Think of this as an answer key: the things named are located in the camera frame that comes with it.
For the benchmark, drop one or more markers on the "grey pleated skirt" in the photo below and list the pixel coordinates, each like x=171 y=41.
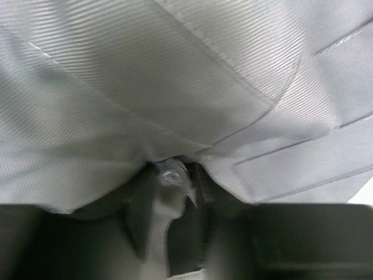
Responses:
x=272 y=98

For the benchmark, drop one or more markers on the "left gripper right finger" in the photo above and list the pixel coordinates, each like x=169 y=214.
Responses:
x=219 y=237

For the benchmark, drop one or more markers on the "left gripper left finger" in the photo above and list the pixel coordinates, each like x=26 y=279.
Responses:
x=104 y=240

